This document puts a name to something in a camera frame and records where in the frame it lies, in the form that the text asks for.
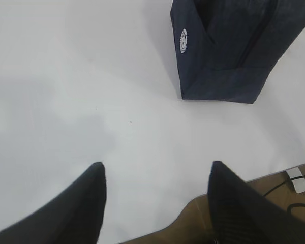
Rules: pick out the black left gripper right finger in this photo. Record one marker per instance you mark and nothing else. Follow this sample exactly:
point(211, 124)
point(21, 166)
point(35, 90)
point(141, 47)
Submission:
point(239, 214)

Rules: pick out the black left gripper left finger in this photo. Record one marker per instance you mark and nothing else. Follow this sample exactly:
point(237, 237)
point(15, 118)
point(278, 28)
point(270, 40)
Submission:
point(74, 216)

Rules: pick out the dark blue fabric bag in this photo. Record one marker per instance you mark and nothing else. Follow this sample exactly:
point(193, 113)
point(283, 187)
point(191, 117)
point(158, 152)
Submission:
point(225, 50)

